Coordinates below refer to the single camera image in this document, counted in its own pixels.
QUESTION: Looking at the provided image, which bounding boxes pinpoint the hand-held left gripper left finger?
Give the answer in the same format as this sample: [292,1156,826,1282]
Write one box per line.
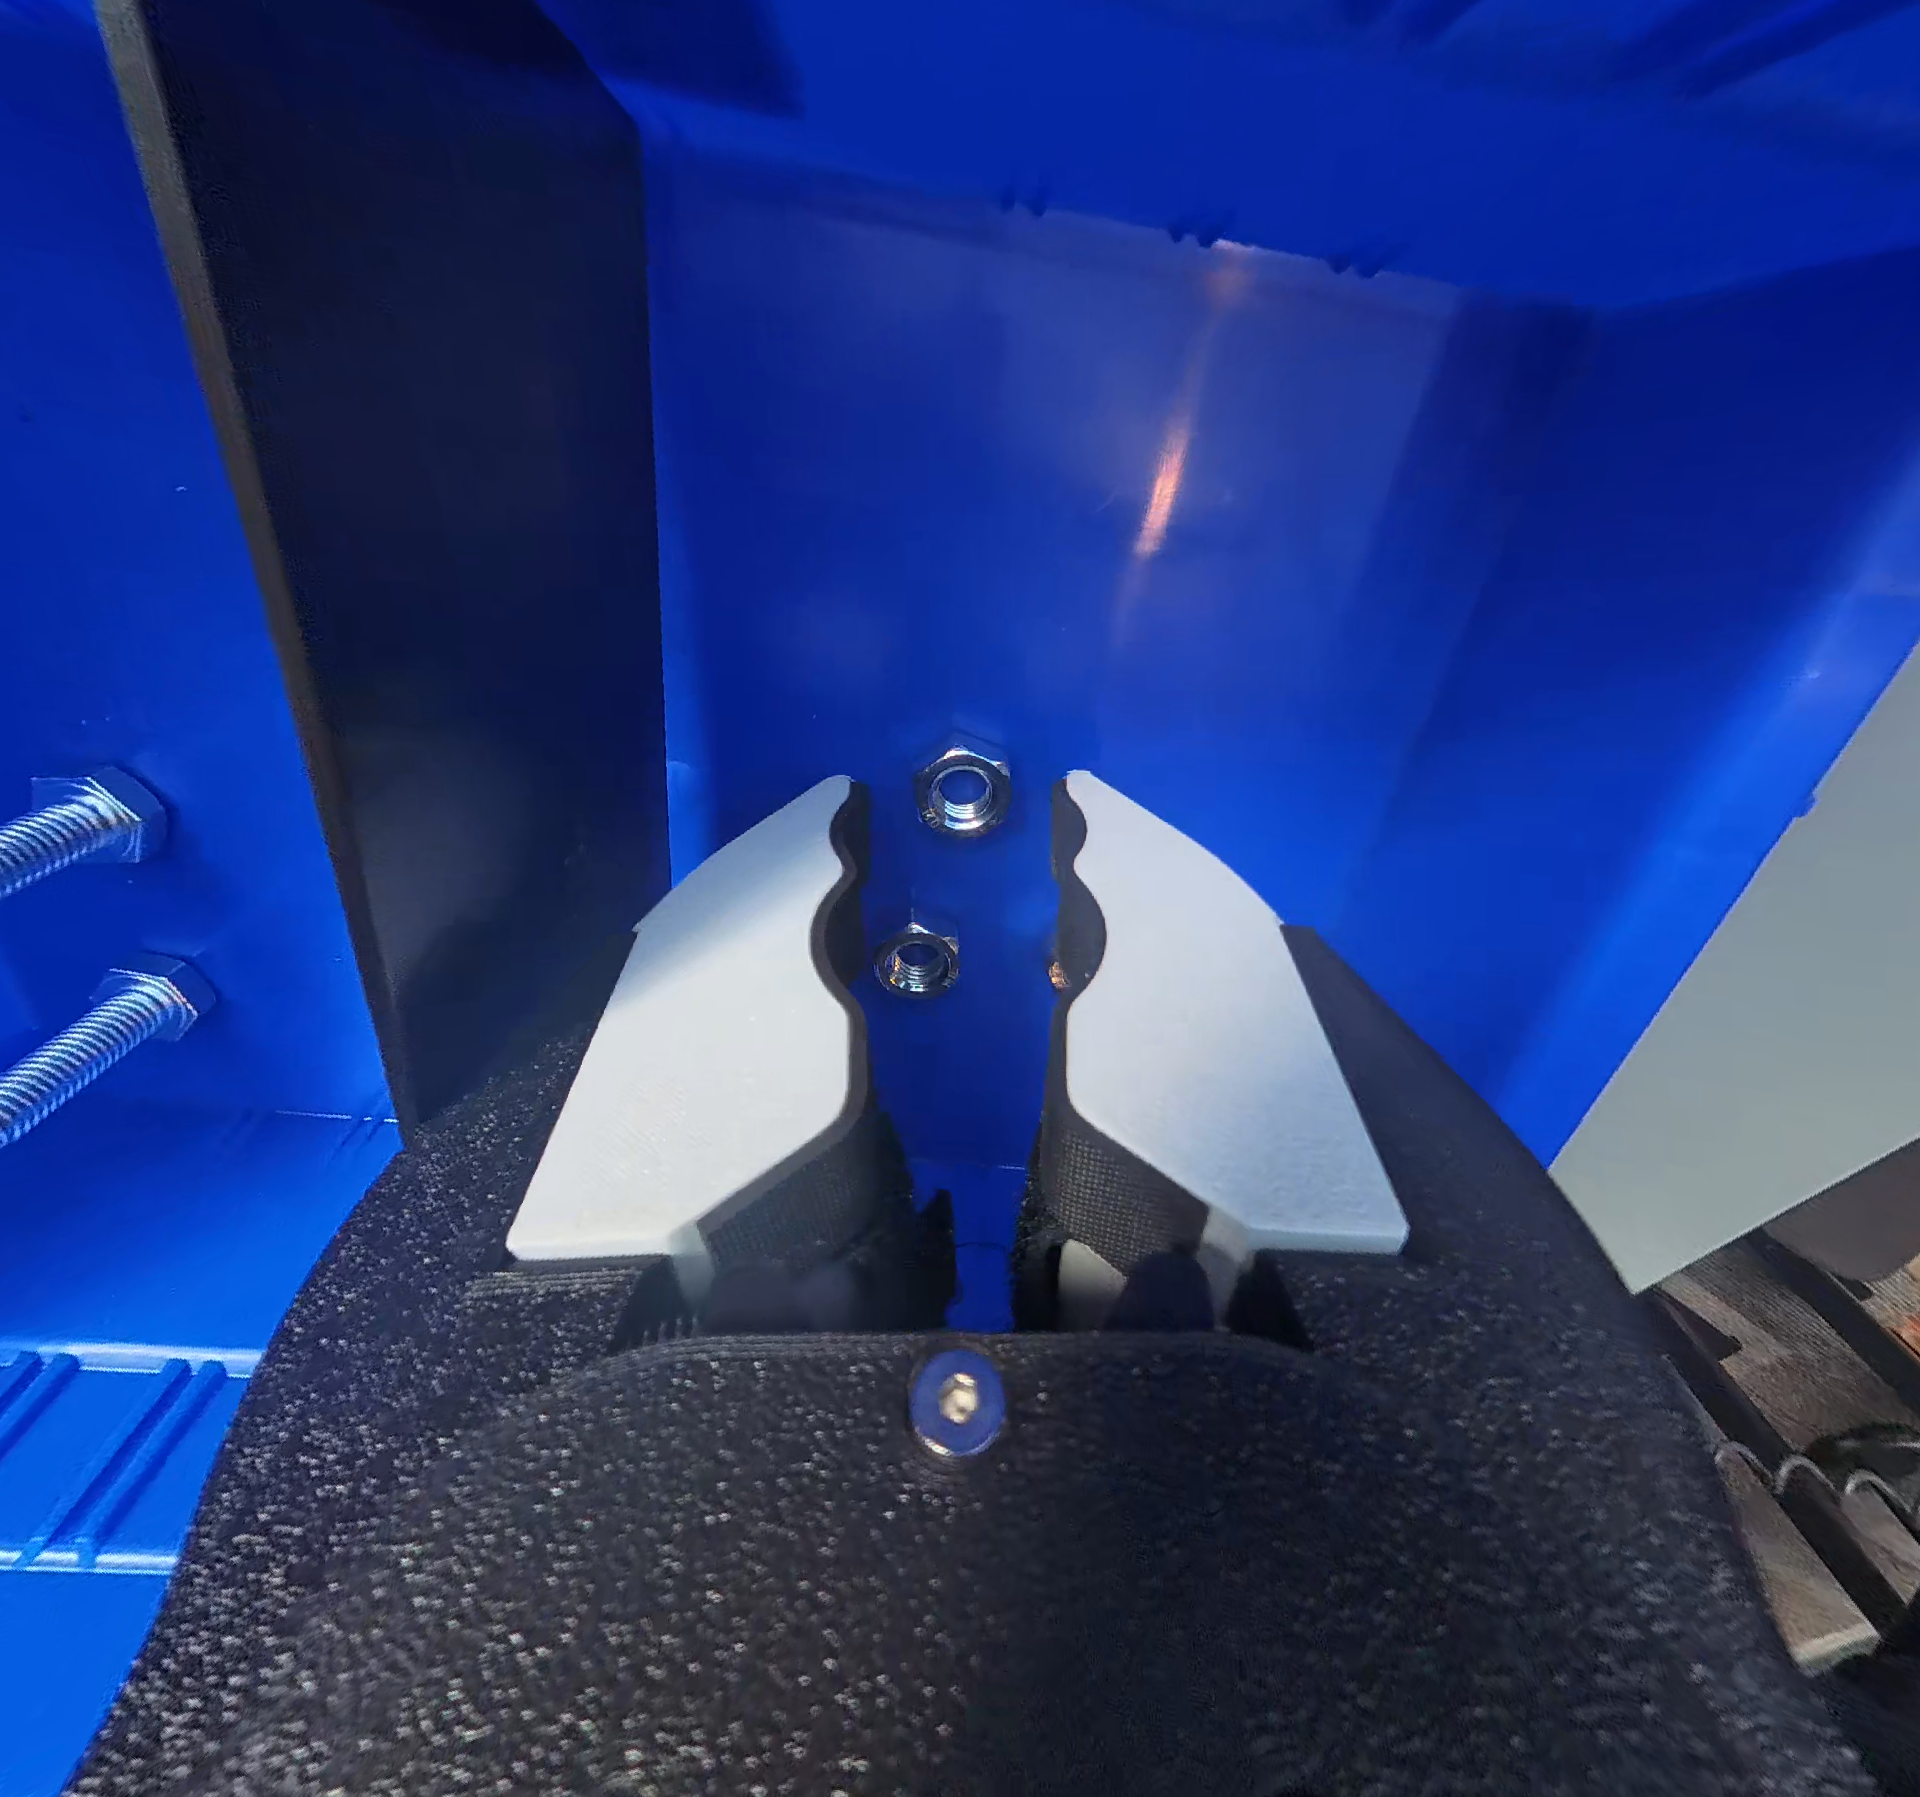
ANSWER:
[505,774,919,1300]

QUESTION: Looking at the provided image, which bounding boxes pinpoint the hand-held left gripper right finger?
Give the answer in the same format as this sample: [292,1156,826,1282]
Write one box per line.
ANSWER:
[1027,772,1407,1300]

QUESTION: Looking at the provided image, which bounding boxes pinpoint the dark bin divider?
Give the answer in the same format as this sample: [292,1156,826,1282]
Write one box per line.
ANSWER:
[61,0,671,1127]

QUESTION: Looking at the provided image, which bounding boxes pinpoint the blue divided parts bin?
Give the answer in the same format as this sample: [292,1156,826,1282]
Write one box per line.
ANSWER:
[0,0,1920,1585]

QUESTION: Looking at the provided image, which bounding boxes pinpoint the silver hex nut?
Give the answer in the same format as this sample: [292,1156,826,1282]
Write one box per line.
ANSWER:
[875,907,964,1005]
[911,731,1006,838]

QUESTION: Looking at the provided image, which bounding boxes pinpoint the silver hex bolt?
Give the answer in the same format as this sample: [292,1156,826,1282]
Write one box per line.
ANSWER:
[0,949,221,1156]
[0,772,167,904]

